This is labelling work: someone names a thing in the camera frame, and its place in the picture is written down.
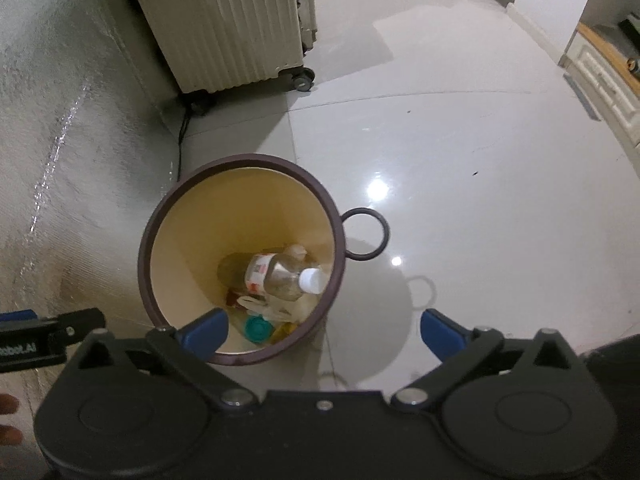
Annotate clear plastic water bottle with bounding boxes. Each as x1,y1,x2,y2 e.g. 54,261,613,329
244,254,329,302

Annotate red cigarette pack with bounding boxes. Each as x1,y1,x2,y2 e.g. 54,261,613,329
224,288,245,310

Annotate gold foil wrapper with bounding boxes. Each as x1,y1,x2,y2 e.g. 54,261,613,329
269,323,298,344

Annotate white plastic bag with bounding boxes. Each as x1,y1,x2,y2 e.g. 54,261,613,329
236,295,318,324

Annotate brown-rimmed yellow trash bin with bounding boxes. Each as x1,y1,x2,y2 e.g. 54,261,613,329
138,154,390,366

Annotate person's left hand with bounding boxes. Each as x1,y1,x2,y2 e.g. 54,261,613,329
0,392,25,449

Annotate green bottle cap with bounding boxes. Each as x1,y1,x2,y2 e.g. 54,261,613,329
242,315,274,344

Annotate white kitchen cabinets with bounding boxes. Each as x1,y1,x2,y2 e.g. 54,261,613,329
566,23,639,148

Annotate beige ribbed suitcase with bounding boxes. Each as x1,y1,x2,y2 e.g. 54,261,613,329
138,0,318,96

